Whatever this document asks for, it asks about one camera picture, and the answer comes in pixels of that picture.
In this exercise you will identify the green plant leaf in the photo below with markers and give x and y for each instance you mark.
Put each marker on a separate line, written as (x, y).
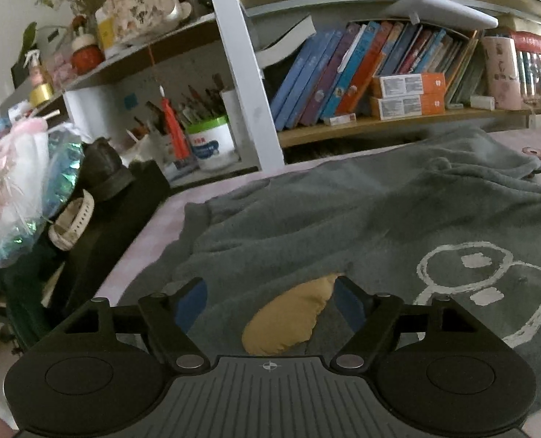
(28, 39)

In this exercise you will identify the red tassel pen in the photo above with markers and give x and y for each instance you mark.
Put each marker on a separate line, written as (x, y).
(177, 127)

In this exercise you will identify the bundle of pencils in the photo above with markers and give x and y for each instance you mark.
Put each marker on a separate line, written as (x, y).
(193, 102)

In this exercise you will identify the thick lying book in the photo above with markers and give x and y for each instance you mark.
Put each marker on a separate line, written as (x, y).
(282, 41)

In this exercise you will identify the row of upright thin books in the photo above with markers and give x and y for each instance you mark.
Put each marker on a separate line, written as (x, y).
(535, 75)

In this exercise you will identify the white flat desk lamp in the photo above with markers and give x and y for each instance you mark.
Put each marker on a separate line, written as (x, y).
(439, 9)

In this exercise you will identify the floral ceramic figurine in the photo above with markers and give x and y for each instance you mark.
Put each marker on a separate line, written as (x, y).
(142, 4)

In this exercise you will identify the pink plush toy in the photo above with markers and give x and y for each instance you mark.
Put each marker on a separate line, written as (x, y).
(6, 200)

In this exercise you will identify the black box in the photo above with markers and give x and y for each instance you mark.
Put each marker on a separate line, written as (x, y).
(97, 246)

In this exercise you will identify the gold tape roll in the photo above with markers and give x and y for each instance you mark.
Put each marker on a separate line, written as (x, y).
(41, 95)

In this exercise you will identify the small white charger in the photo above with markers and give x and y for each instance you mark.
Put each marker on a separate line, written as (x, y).
(482, 102)

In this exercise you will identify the small red white box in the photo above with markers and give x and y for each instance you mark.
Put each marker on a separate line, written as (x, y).
(340, 119)

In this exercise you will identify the row of colourful leaning books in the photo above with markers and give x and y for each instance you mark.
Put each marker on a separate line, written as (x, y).
(343, 73)

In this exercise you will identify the iridescent plastic bag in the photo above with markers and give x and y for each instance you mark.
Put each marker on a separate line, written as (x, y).
(56, 178)

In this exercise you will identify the white wristwatch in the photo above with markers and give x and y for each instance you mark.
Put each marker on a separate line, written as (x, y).
(76, 221)

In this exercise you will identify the white bookshelf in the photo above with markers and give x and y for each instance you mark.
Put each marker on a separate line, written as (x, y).
(247, 77)

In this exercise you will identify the grey hoodie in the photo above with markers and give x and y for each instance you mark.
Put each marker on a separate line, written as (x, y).
(343, 219)

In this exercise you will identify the pink printed cylinder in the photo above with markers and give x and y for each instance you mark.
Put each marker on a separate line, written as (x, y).
(503, 73)

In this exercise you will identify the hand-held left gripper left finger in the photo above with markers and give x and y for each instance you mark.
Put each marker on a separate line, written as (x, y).
(190, 303)

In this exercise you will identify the white orange medicine box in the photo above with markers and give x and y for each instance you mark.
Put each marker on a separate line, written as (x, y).
(407, 106)
(407, 85)

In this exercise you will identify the white jar green lid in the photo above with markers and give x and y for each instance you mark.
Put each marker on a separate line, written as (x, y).
(213, 146)

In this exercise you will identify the small pink spray bottle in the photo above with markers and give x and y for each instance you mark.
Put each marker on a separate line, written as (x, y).
(35, 70)

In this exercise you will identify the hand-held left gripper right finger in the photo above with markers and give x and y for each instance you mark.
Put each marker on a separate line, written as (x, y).
(348, 303)

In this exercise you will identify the small red jar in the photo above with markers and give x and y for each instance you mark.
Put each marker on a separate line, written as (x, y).
(87, 54)

